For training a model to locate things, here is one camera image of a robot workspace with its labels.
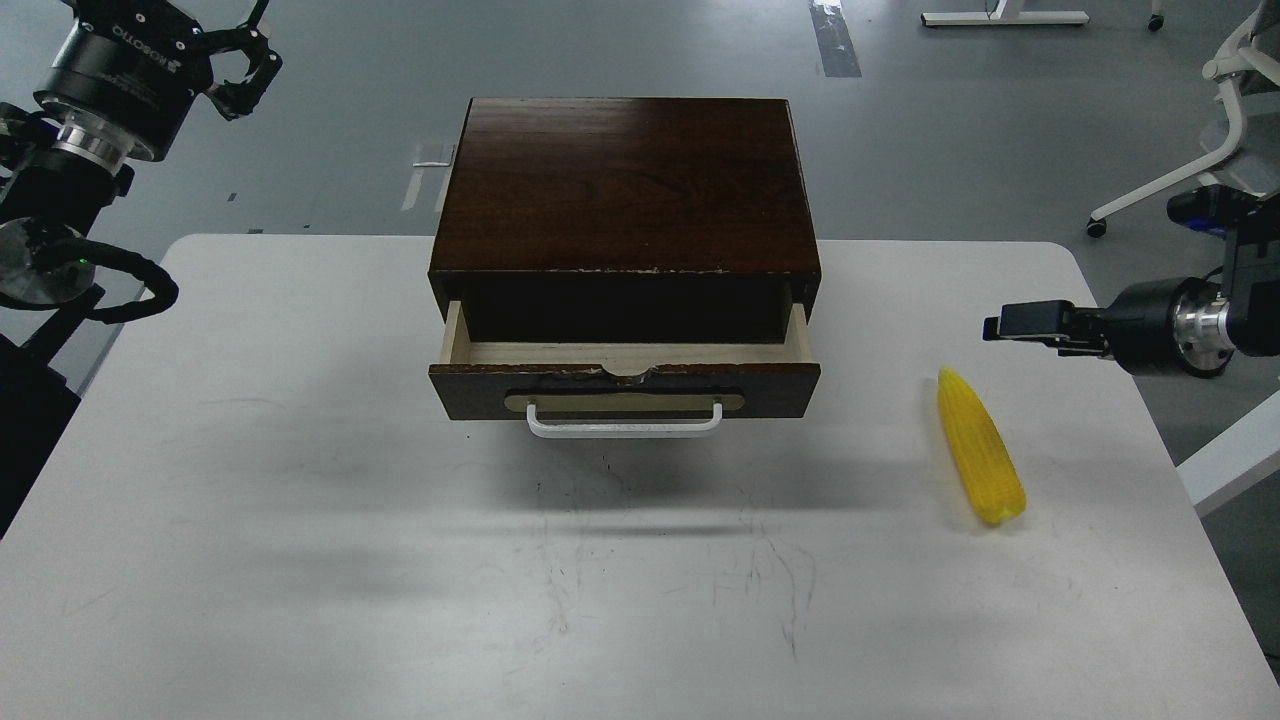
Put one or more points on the white desk leg base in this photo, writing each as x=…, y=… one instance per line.
x=1005, y=14

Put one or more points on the grey floor tape strip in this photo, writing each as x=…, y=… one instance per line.
x=837, y=54

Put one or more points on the white floor tape marks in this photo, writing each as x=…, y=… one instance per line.
x=430, y=166

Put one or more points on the dark wooden drawer cabinet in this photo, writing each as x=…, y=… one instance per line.
x=626, y=219

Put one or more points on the wooden drawer with white handle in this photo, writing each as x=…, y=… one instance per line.
x=616, y=389

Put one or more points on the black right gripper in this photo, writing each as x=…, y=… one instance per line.
x=1169, y=327

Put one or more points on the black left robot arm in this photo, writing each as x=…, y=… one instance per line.
x=58, y=174

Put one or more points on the yellow corn cob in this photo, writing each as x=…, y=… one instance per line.
x=990, y=479

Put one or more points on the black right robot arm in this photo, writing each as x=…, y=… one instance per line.
x=1249, y=275

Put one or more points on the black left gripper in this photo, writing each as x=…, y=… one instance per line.
x=120, y=70

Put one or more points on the white side table edge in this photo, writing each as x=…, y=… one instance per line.
x=1236, y=460

